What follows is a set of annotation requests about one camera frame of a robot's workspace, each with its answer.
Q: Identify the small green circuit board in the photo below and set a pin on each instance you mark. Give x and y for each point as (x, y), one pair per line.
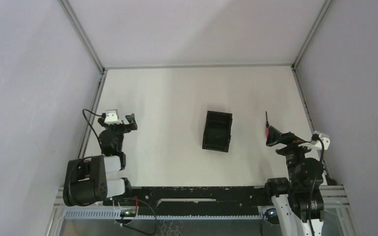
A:
(128, 213)

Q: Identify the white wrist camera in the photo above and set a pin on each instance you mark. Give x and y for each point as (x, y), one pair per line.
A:
(111, 117)
(319, 141)

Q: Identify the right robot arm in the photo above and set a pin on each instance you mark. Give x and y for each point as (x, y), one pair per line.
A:
(296, 198)

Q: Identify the black mounting rail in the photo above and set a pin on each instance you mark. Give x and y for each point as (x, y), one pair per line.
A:
(197, 201)

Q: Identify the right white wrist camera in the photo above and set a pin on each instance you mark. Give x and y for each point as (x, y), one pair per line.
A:
(319, 141)

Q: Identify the black plastic bin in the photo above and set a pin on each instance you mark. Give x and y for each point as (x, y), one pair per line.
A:
(217, 131)

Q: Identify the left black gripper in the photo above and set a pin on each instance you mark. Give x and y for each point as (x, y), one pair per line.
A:
(117, 127)

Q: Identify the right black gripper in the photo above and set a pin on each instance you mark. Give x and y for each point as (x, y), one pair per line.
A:
(275, 136)

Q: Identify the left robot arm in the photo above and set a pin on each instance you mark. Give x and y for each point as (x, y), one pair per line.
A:
(88, 180)

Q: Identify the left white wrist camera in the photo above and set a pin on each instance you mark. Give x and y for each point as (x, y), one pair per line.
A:
(111, 117)

